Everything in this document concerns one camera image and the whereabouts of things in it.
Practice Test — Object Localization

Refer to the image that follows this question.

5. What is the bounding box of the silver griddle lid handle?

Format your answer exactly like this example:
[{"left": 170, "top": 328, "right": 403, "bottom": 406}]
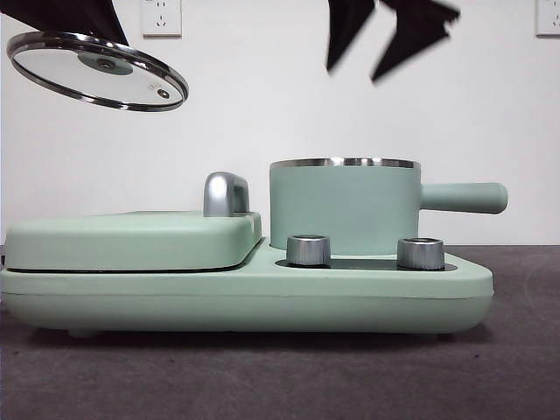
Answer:
[{"left": 203, "top": 171, "right": 251, "bottom": 218}]

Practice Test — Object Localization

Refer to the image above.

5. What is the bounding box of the white wall socket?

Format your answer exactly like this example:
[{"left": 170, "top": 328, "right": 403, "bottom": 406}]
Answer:
[
  {"left": 139, "top": 0, "right": 183, "bottom": 38},
  {"left": 535, "top": 0, "right": 560, "bottom": 37}
]

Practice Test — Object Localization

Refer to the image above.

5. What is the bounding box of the silver control knob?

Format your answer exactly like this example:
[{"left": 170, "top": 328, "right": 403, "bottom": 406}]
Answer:
[
  {"left": 286, "top": 234, "right": 333, "bottom": 267},
  {"left": 396, "top": 236, "right": 446, "bottom": 270}
]

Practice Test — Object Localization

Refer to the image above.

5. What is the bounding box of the mint green griddle lid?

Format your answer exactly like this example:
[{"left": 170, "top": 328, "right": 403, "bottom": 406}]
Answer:
[{"left": 4, "top": 209, "right": 263, "bottom": 273}]

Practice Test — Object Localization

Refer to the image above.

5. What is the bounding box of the glass pot lid green knob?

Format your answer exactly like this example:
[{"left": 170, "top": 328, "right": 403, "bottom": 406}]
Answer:
[{"left": 6, "top": 30, "right": 190, "bottom": 113}]

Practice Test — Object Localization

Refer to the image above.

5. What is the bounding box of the mint green pot with handle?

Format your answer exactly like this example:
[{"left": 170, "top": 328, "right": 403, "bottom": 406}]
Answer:
[{"left": 267, "top": 156, "right": 508, "bottom": 258}]

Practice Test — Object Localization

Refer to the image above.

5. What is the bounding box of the mint green breakfast machine base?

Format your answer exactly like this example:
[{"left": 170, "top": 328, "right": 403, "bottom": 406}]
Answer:
[{"left": 0, "top": 244, "right": 495, "bottom": 340}]

